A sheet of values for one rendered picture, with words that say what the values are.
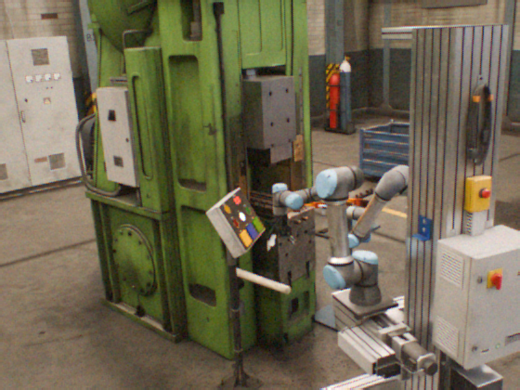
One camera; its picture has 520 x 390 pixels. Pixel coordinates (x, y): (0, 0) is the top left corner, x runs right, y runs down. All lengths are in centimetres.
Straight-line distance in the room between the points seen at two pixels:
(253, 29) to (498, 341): 212
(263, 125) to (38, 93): 529
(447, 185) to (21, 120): 663
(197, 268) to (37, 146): 488
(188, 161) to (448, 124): 179
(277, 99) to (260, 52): 31
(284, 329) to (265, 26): 192
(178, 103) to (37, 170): 501
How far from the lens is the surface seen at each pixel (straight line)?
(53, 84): 815
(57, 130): 821
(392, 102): 1242
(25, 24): 872
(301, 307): 383
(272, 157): 328
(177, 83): 338
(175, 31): 328
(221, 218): 278
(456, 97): 213
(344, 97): 1058
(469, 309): 220
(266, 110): 319
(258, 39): 336
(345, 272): 242
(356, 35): 1246
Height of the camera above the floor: 206
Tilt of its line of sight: 17 degrees down
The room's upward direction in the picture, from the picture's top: 3 degrees counter-clockwise
